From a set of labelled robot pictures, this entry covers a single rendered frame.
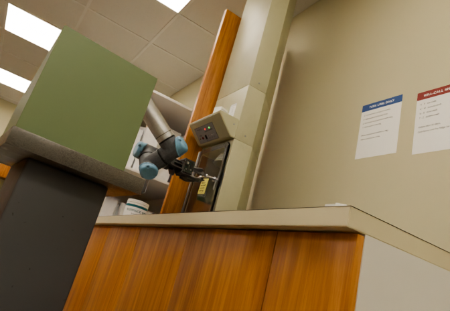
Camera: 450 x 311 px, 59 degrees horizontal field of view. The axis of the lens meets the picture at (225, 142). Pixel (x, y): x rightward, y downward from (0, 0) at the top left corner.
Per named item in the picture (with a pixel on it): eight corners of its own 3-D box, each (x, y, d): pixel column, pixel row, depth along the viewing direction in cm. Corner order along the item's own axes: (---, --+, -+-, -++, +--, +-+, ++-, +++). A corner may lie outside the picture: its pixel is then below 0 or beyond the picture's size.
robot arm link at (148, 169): (157, 157, 157) (156, 143, 166) (134, 172, 158) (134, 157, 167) (169, 170, 161) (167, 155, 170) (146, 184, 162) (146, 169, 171)
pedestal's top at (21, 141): (5, 142, 80) (13, 125, 82) (-16, 157, 105) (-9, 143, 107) (140, 195, 97) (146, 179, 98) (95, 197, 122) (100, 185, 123)
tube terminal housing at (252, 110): (217, 246, 209) (250, 118, 236) (253, 251, 182) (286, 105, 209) (176, 233, 199) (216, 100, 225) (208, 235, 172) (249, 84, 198)
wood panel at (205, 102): (232, 253, 222) (282, 49, 270) (235, 254, 220) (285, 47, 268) (155, 228, 201) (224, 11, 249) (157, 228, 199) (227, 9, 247)
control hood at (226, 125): (201, 148, 215) (207, 132, 218) (234, 138, 188) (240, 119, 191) (183, 140, 210) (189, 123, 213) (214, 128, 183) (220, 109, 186)
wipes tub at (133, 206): (136, 229, 237) (144, 205, 243) (144, 230, 227) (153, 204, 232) (116, 222, 232) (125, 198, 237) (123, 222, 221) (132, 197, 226)
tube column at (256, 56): (250, 118, 236) (282, -3, 267) (286, 105, 209) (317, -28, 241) (216, 100, 225) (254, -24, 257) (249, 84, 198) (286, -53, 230)
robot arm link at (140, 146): (131, 161, 168) (131, 150, 175) (154, 169, 172) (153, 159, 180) (140, 147, 165) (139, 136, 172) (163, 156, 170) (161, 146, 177)
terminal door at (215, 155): (179, 223, 199) (201, 151, 213) (208, 223, 174) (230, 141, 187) (178, 223, 199) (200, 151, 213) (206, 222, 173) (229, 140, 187)
